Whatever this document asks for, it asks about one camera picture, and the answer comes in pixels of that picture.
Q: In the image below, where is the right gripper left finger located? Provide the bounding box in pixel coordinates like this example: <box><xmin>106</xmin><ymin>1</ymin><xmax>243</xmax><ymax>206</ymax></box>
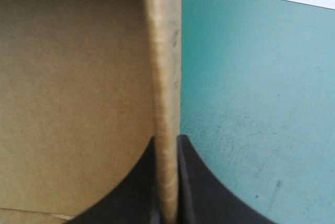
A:
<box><xmin>63</xmin><ymin>136</ymin><xmax>165</xmax><ymax>224</ymax></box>

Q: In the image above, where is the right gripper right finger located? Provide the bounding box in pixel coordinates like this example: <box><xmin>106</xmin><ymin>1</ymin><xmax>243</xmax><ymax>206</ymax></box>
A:
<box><xmin>176</xmin><ymin>134</ymin><xmax>266</xmax><ymax>224</ymax></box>

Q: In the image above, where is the brown cardboard box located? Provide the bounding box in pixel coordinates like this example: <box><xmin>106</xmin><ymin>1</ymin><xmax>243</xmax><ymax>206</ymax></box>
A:
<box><xmin>0</xmin><ymin>0</ymin><xmax>182</xmax><ymax>224</ymax></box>

